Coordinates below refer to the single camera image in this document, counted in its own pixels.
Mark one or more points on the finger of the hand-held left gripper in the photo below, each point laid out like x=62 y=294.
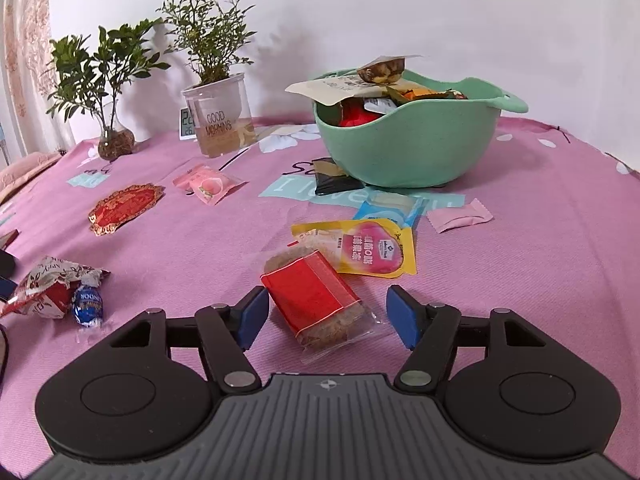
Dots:
x=6 y=263
x=7 y=289

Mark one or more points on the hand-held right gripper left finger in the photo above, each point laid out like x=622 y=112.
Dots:
x=252 y=317

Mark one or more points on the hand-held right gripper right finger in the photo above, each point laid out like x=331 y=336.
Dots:
x=402 y=317

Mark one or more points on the red white packet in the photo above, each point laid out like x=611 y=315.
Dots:
x=45 y=290

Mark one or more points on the red label cookie packet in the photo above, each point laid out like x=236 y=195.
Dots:
x=310 y=290

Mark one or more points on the blue candy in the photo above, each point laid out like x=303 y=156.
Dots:
x=89 y=307

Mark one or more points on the green plastic bowl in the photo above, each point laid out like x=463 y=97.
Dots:
x=410 y=150

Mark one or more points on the bright red snack packet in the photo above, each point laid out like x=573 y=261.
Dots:
x=357 y=116

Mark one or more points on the cream snack packet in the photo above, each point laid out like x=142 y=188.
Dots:
x=325 y=89

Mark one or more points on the yellow pink snack pouch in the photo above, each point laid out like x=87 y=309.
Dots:
x=370 y=252

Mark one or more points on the pink cushion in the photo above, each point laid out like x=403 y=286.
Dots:
x=25 y=172

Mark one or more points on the light blue snack packet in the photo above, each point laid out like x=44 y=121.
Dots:
x=390 y=210

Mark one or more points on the plain pink snack packet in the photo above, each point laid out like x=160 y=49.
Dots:
x=460 y=216

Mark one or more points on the red gold ornate packet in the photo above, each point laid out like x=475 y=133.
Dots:
x=125 y=207

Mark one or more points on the pink printed cloth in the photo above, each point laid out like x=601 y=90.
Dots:
x=525 y=260

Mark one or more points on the pink peach candy packet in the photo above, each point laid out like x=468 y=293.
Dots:
x=210 y=185

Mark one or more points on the black gold snack packet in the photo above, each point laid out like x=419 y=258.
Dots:
x=332 y=177

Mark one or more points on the plant in glass vase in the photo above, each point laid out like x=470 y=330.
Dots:
x=115 y=142

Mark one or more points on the plant in white cup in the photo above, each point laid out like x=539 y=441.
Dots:
x=220 y=120

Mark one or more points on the white digital clock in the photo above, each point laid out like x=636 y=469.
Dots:
x=187 y=124

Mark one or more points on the patterned curtain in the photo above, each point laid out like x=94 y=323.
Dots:
x=25 y=60

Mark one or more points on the small white packet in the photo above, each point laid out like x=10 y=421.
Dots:
x=380 y=105

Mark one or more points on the small dark packet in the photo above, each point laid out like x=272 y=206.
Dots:
x=454 y=94

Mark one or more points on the brown snack in clear cup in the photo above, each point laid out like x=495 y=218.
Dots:
x=385 y=70

